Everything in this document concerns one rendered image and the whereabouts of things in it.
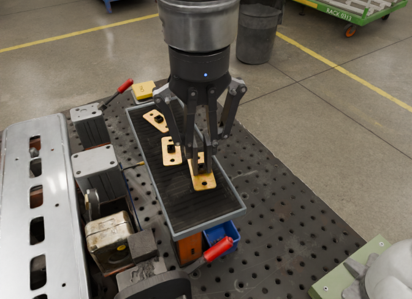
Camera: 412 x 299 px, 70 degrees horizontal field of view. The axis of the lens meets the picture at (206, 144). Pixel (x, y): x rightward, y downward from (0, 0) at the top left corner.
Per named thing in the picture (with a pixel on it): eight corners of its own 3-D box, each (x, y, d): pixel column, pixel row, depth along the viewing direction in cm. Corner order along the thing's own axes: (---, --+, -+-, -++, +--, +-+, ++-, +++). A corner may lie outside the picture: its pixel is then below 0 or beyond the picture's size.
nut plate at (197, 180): (186, 155, 55) (186, 151, 54) (206, 152, 56) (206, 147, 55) (194, 191, 49) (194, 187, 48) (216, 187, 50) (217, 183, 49)
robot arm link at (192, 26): (151, -24, 33) (157, 28, 38) (159, 5, 27) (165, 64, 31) (228, -28, 35) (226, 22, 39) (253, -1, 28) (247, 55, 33)
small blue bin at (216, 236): (198, 234, 99) (197, 220, 93) (224, 223, 102) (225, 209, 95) (211, 263, 92) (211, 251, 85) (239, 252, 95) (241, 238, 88)
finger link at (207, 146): (203, 133, 48) (207, 132, 48) (203, 161, 53) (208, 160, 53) (206, 146, 46) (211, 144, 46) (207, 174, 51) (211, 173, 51)
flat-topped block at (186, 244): (170, 241, 97) (152, 146, 65) (192, 232, 99) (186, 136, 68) (179, 268, 91) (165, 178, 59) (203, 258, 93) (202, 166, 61)
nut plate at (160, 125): (141, 116, 71) (141, 113, 70) (154, 109, 73) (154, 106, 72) (164, 133, 66) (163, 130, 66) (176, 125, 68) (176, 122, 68)
